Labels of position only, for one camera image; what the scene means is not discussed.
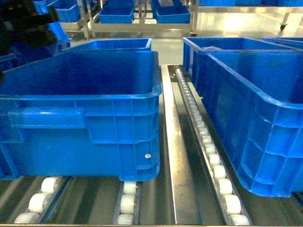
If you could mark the steel flow rack shelf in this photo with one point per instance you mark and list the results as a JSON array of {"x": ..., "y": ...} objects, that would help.
[{"x": 183, "y": 194}]

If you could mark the blue bin front left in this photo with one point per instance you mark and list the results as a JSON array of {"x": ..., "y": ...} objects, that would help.
[{"x": 82, "y": 113}]

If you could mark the blue bin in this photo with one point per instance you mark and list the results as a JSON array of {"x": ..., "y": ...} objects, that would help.
[
  {"x": 295, "y": 42},
  {"x": 255, "y": 103},
  {"x": 20, "y": 53},
  {"x": 193, "y": 46},
  {"x": 137, "y": 44},
  {"x": 82, "y": 113}
]

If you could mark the blue bin rear left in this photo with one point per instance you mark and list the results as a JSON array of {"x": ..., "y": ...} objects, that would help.
[{"x": 137, "y": 44}]

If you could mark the blue bin rear right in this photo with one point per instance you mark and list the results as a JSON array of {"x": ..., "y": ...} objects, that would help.
[{"x": 193, "y": 46}]

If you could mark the blue bin front right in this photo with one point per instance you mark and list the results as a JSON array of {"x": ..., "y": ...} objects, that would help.
[{"x": 255, "y": 103}]

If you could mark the blue bin far left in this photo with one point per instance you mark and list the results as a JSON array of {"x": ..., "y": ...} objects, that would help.
[{"x": 20, "y": 53}]

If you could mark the blue bin far right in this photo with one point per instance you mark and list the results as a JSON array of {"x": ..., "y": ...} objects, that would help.
[{"x": 295, "y": 42}]

